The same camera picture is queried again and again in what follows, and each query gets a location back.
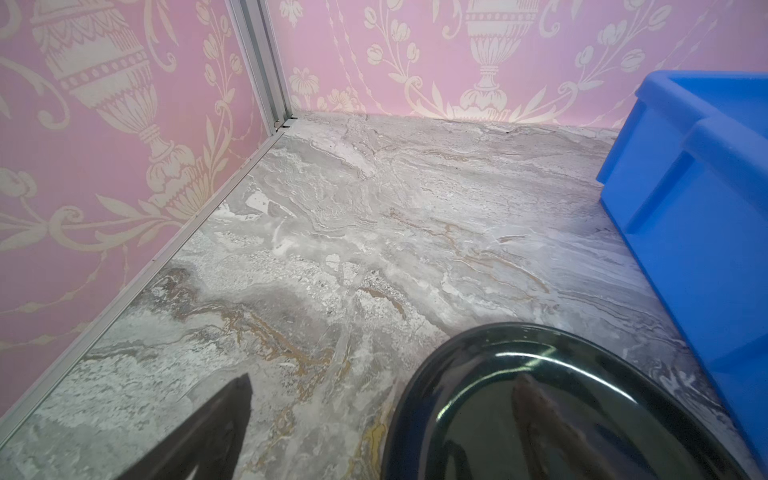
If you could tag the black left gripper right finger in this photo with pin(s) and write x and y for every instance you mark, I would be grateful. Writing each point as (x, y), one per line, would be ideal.
(537, 415)

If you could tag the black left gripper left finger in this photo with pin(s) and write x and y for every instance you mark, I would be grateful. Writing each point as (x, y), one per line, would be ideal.
(207, 445)

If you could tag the dark glossy round plate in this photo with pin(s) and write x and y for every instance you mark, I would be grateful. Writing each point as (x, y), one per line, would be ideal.
(454, 419)

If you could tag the blue plastic bin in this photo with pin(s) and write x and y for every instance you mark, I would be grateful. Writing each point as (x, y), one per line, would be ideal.
(685, 184)

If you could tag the left aluminium corner post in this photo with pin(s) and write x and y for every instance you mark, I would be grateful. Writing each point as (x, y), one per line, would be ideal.
(256, 36)

